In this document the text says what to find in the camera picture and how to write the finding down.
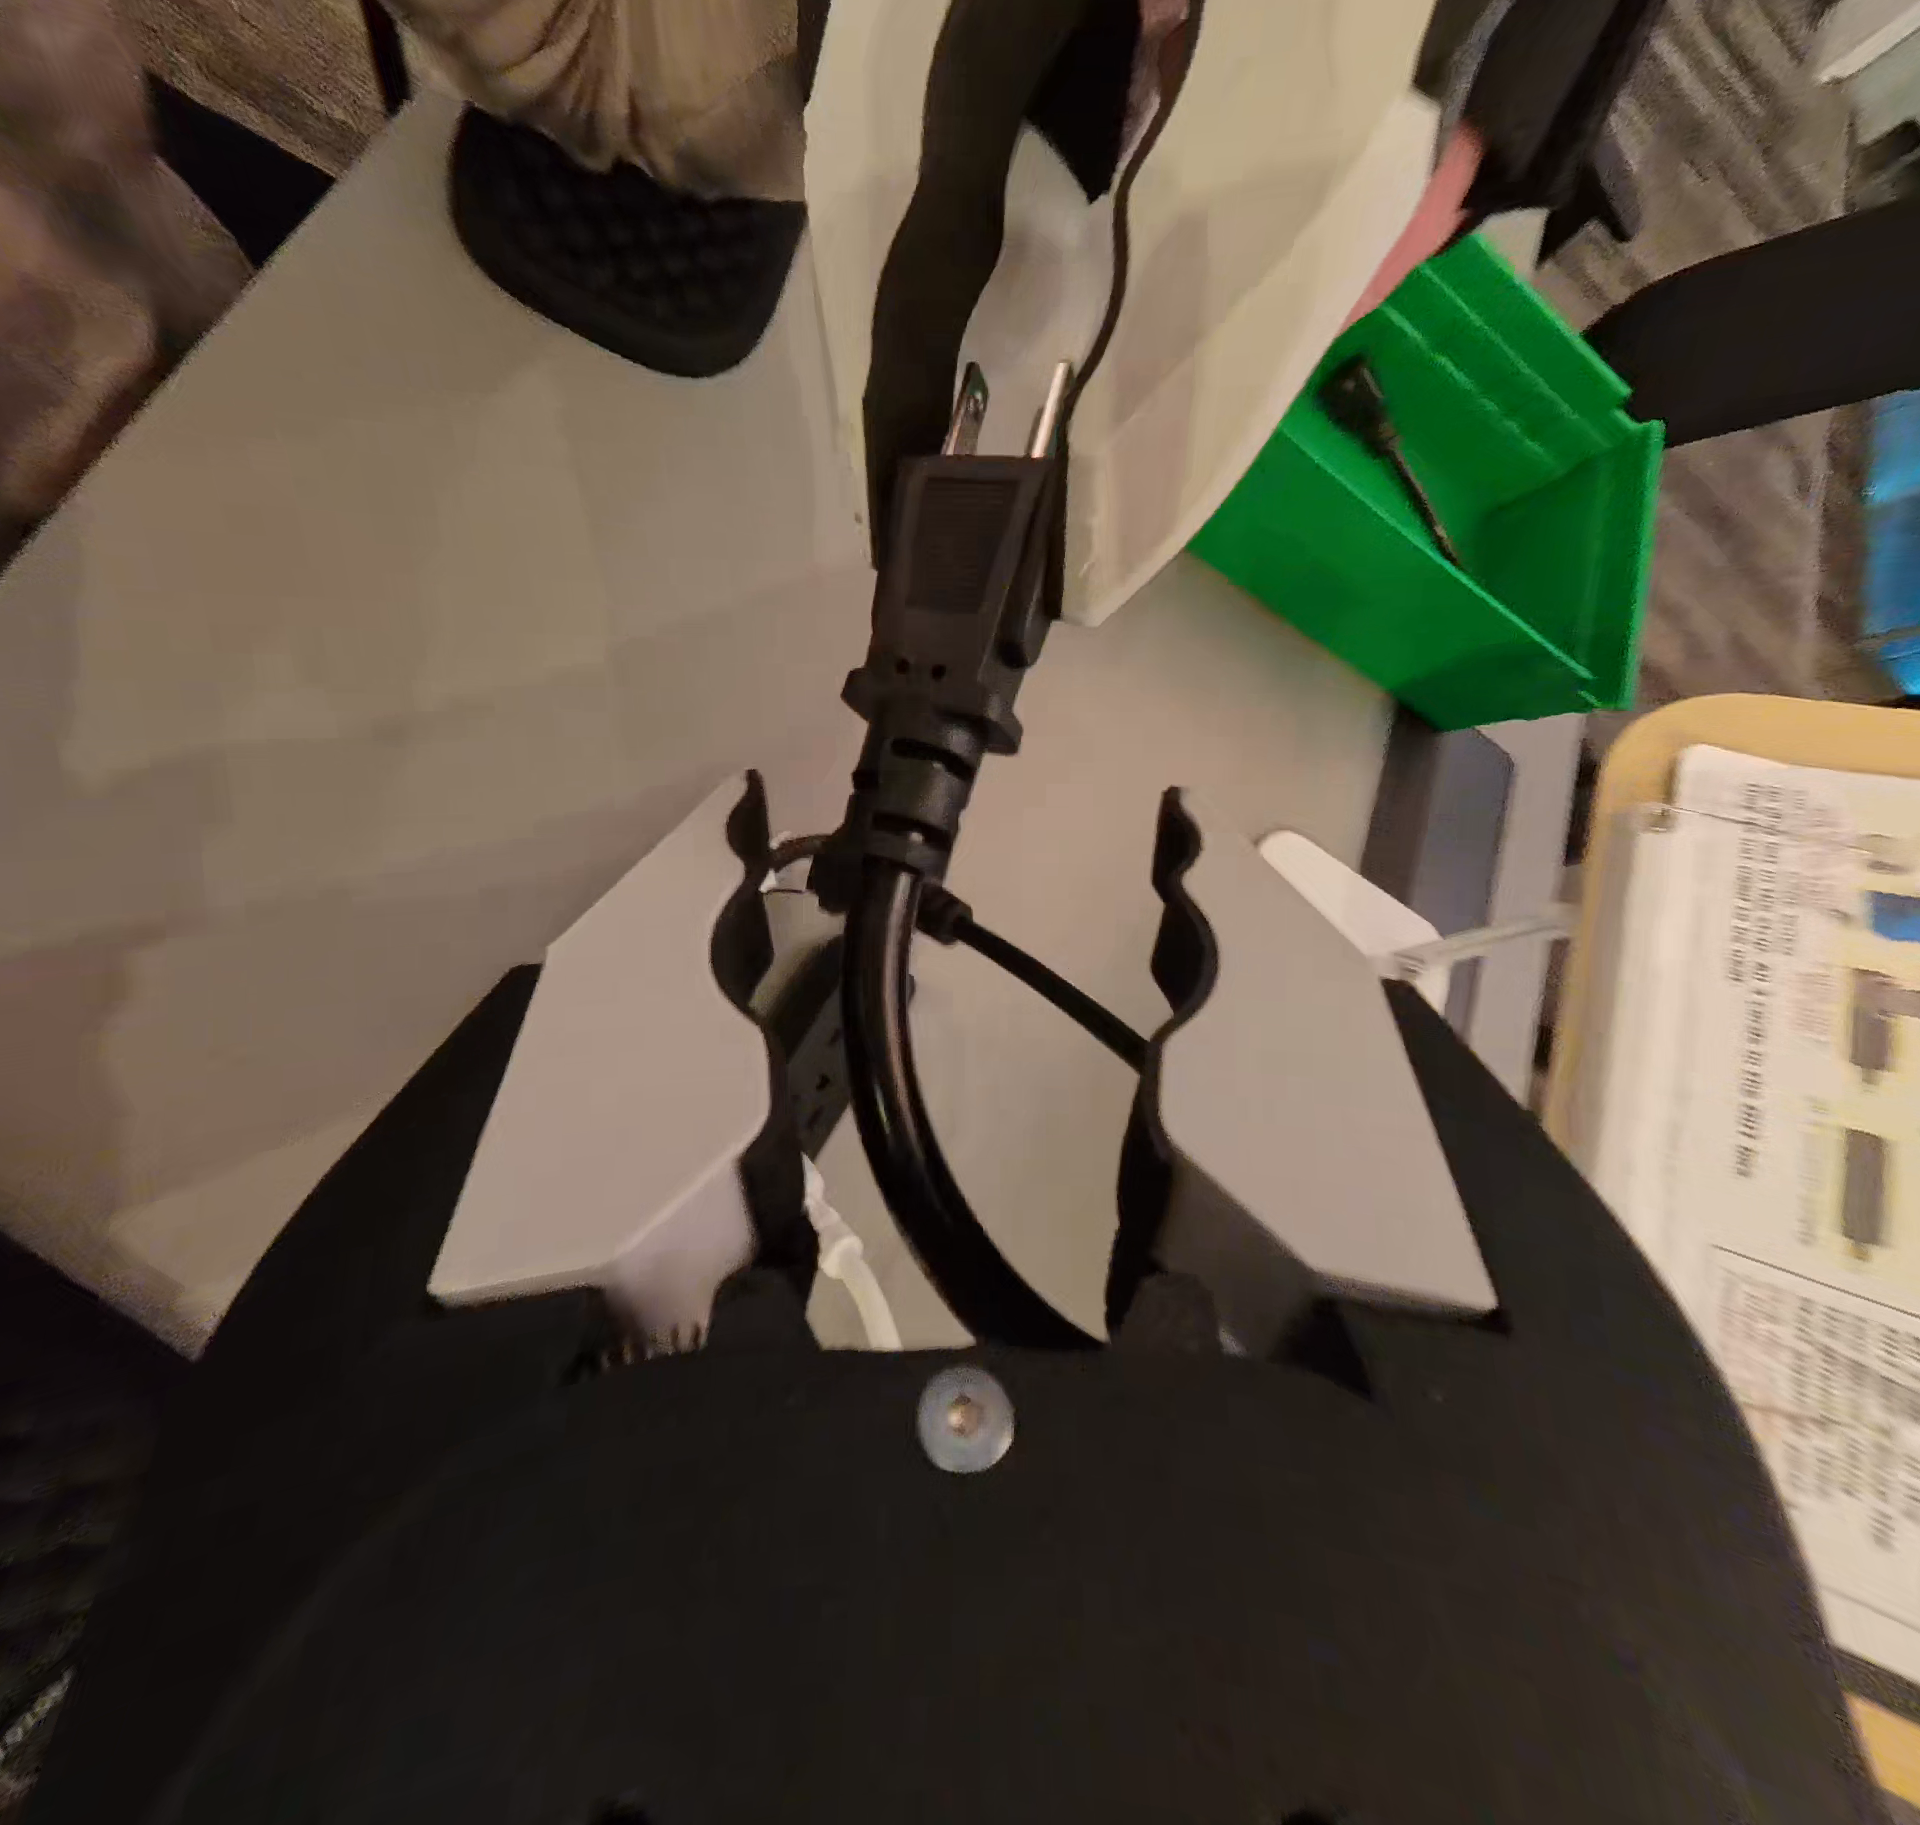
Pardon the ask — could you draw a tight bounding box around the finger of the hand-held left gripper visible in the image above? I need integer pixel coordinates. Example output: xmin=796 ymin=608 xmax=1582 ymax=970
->
xmin=801 ymin=0 xmax=1129 ymax=571
xmin=1057 ymin=0 xmax=1470 ymax=630

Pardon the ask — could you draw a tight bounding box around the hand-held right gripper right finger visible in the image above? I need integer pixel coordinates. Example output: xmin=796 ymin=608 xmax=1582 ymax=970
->
xmin=1102 ymin=787 xmax=1502 ymax=1339

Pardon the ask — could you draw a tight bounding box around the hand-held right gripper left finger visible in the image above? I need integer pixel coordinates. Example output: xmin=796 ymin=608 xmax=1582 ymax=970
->
xmin=426 ymin=768 xmax=818 ymax=1310

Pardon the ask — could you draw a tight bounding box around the black power strip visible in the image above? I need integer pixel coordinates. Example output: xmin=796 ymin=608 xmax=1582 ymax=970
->
xmin=763 ymin=940 xmax=852 ymax=1163

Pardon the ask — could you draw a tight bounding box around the black power cord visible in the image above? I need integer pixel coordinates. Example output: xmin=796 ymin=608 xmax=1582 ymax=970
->
xmin=831 ymin=865 xmax=1111 ymax=1354
xmin=1380 ymin=438 xmax=1464 ymax=568

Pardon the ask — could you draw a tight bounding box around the black braided cable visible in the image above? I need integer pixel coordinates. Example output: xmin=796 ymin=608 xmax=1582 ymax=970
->
xmin=767 ymin=832 xmax=1159 ymax=1079

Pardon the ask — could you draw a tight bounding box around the white power cord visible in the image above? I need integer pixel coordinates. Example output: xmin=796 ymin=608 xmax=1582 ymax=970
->
xmin=799 ymin=1162 xmax=904 ymax=1354

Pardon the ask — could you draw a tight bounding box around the green plastic bin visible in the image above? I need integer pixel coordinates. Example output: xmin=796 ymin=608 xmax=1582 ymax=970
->
xmin=1184 ymin=228 xmax=1666 ymax=732

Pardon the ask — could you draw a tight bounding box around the person's left forearm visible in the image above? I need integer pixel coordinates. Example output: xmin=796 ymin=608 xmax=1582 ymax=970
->
xmin=345 ymin=0 xmax=812 ymax=202

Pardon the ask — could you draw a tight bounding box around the person's left hand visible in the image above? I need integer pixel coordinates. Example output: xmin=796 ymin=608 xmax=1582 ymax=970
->
xmin=1339 ymin=127 xmax=1482 ymax=335

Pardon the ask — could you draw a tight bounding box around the black padded armrest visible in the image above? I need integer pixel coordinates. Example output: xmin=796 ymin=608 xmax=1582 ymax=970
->
xmin=449 ymin=107 xmax=812 ymax=380

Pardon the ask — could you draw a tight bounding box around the black upright panel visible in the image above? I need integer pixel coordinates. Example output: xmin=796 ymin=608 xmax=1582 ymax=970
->
xmin=1582 ymin=207 xmax=1920 ymax=451

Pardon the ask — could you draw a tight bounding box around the printed instruction sheet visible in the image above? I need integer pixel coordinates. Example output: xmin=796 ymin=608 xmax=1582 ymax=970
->
xmin=1589 ymin=741 xmax=1920 ymax=1699

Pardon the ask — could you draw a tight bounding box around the white stand with wooden board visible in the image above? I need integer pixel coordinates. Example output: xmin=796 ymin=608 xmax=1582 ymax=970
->
xmin=1258 ymin=692 xmax=1920 ymax=1825

